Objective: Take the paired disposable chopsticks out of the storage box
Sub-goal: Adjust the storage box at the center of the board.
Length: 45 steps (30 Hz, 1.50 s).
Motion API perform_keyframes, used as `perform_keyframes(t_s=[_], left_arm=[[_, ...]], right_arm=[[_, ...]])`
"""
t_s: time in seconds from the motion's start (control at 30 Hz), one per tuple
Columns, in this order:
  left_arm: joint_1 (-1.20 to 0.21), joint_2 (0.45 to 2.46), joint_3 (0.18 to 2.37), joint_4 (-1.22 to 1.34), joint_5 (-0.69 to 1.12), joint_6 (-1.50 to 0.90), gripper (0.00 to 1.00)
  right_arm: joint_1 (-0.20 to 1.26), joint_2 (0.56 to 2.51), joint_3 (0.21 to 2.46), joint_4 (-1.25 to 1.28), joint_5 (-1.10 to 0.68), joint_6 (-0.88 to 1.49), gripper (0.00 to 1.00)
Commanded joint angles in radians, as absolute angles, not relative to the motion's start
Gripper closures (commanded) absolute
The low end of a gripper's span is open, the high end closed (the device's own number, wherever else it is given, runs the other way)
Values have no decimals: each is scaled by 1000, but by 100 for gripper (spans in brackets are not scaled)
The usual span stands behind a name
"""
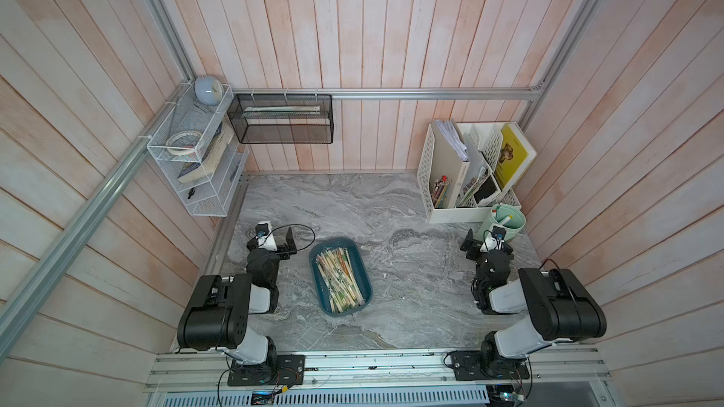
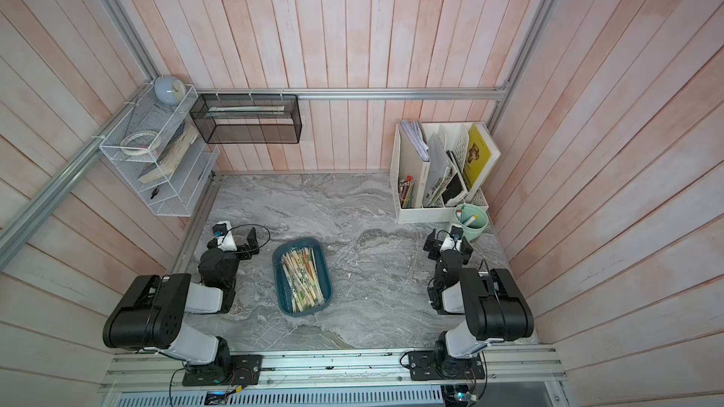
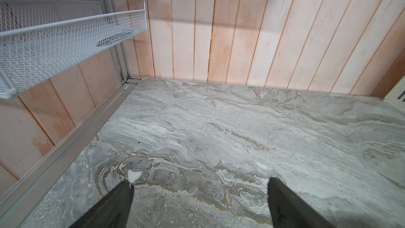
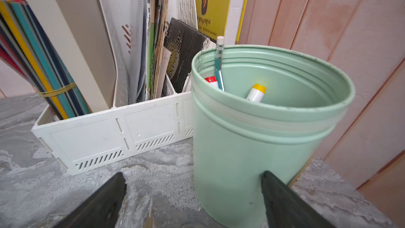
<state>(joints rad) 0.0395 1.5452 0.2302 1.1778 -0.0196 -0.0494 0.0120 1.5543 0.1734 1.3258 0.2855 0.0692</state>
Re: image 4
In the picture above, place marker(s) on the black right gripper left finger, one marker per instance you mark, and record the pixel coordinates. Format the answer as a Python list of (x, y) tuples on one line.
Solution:
[(101, 209)]

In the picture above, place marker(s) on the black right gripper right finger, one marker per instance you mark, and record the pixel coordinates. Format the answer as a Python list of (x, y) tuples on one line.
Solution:
[(285, 209)]

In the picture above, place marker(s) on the white file organizer rack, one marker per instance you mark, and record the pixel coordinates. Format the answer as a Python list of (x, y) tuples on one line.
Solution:
[(88, 35)]

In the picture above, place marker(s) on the mint green pen cup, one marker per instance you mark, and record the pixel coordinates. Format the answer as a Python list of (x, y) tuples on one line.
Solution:
[(237, 140)]

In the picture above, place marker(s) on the yellow capped white marker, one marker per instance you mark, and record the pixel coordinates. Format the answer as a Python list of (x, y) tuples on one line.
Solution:
[(257, 93)]

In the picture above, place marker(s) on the red capped white marker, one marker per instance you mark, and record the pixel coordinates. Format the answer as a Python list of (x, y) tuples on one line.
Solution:
[(213, 81)]

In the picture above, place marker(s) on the stack of magazines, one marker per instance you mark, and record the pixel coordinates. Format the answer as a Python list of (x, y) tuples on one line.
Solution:
[(148, 63)]

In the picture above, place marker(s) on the teal mechanical pencil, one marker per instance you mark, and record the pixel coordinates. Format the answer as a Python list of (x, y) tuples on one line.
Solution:
[(218, 62)]

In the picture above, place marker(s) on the bundle of coloured folders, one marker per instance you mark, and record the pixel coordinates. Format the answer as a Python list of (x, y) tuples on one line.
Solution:
[(26, 48)]

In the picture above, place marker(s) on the black booklet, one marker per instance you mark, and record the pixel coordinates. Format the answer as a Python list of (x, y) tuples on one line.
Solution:
[(184, 42)]

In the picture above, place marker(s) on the yellow book with animal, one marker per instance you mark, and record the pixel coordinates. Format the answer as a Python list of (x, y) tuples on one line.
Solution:
[(212, 17)]

